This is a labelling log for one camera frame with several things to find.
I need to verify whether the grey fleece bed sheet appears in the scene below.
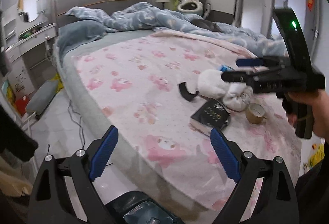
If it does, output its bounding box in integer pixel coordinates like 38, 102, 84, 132
54, 30, 212, 223

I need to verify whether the black book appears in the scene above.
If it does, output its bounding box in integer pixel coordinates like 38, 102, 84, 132
190, 99, 231, 137

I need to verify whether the dark green trash bin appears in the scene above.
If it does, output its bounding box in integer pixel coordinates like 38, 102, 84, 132
105, 191, 183, 224

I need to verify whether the door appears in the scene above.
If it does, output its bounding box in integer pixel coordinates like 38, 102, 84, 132
272, 0, 320, 57

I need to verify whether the grey cushion on floor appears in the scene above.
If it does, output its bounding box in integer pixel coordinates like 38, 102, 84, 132
26, 80, 59, 120

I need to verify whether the grey cat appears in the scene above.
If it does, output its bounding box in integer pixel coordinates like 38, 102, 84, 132
191, 19, 223, 33

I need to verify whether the round mirror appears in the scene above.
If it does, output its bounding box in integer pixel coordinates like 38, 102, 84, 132
17, 0, 38, 23

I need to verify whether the clear plastic wrap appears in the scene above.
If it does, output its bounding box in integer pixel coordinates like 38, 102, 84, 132
123, 201, 174, 224

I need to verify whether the black cable on floor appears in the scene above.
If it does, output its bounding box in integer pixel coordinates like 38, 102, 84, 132
46, 99, 87, 155

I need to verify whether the small blue box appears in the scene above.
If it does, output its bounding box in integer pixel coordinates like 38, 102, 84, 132
218, 65, 235, 72

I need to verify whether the black curved plastic piece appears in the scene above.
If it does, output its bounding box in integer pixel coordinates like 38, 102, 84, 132
178, 82, 200, 102

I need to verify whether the red box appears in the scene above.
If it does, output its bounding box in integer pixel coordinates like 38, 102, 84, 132
15, 96, 30, 116

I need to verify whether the pink patterned blanket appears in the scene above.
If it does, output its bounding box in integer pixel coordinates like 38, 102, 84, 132
70, 30, 303, 212

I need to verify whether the white sock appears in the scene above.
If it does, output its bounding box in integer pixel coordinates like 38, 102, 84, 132
197, 69, 230, 99
222, 83, 253, 112

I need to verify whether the right hand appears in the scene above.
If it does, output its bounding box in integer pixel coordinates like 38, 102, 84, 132
288, 90, 329, 143

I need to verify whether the black dark hanging garment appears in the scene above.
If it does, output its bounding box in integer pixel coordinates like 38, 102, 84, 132
0, 107, 38, 162

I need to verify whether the white dressing table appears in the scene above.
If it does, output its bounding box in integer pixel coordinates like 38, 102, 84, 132
1, 5, 56, 99

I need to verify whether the blue grey pillow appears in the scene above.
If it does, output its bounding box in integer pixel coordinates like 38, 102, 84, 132
56, 20, 106, 59

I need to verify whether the white cat bed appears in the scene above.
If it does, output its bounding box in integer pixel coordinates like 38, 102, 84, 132
177, 0, 204, 16

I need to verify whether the brown tape roll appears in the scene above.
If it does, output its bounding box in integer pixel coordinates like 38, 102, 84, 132
245, 103, 265, 124

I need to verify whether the blue patterned duvet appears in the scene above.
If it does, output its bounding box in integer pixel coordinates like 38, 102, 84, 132
65, 2, 288, 57

